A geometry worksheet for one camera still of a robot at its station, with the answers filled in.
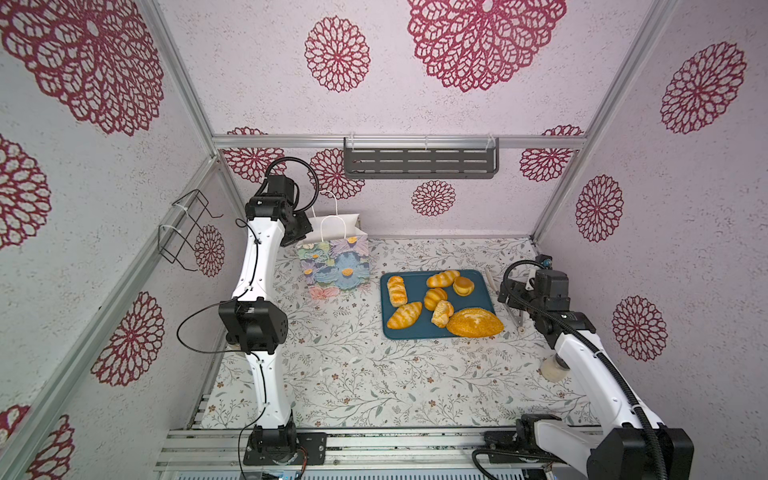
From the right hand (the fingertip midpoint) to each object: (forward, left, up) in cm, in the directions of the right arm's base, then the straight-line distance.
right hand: (521, 282), depth 82 cm
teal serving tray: (+13, +28, -19) cm, 36 cm away
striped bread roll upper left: (+7, +34, -15) cm, 38 cm away
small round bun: (+9, +12, -14) cm, 21 cm away
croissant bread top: (+13, +18, -16) cm, 28 cm away
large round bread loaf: (-5, +11, -14) cm, 18 cm away
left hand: (+11, +62, +5) cm, 64 cm away
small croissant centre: (+5, +22, -15) cm, 27 cm away
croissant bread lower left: (-2, +31, -16) cm, 35 cm away
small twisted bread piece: (-3, +20, -12) cm, 24 cm away
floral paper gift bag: (+8, +53, 0) cm, 54 cm away
